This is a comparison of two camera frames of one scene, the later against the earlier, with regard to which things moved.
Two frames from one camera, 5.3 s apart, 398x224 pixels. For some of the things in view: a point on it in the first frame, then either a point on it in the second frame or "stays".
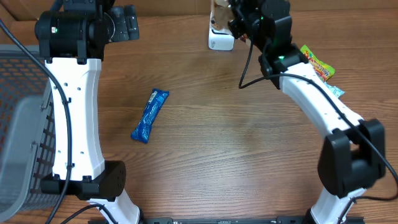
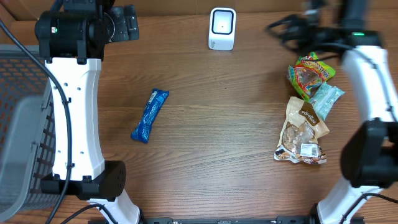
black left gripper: (127, 23) stays
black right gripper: (235, 26) -> (298, 22)
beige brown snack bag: (222, 12) -> (303, 128)
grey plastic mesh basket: (27, 133) stays
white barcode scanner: (219, 39) stays
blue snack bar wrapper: (142, 130) stays
